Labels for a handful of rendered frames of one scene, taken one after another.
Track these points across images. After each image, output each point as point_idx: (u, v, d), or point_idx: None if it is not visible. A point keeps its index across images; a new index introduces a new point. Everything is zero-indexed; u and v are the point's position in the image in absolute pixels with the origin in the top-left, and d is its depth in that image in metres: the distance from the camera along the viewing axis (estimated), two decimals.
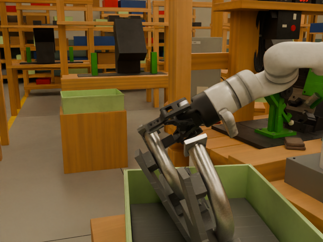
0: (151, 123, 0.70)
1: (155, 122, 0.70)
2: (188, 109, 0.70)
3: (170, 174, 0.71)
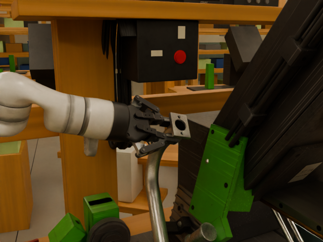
0: (169, 119, 0.72)
1: (166, 118, 0.72)
2: (130, 107, 0.69)
3: None
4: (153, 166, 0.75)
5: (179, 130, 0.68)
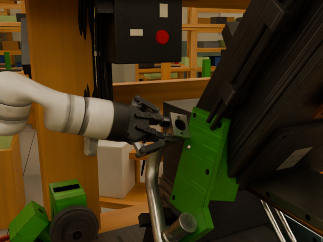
0: (169, 119, 0.72)
1: (166, 118, 0.72)
2: (130, 107, 0.69)
3: None
4: (153, 166, 0.75)
5: (179, 130, 0.68)
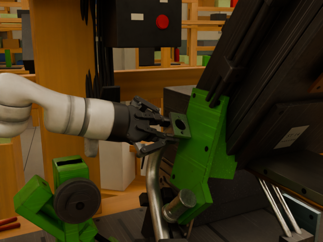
0: (169, 118, 0.72)
1: (166, 118, 0.72)
2: (130, 108, 0.69)
3: None
4: (153, 166, 0.75)
5: (179, 130, 0.68)
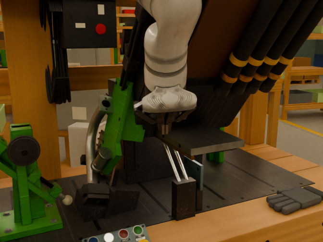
0: (158, 126, 0.72)
1: (157, 124, 0.72)
2: None
3: None
4: (90, 135, 1.02)
5: (104, 107, 0.95)
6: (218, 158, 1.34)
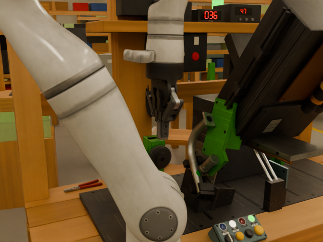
0: None
1: None
2: None
3: None
4: (192, 144, 1.27)
5: (209, 122, 1.19)
6: (280, 162, 1.58)
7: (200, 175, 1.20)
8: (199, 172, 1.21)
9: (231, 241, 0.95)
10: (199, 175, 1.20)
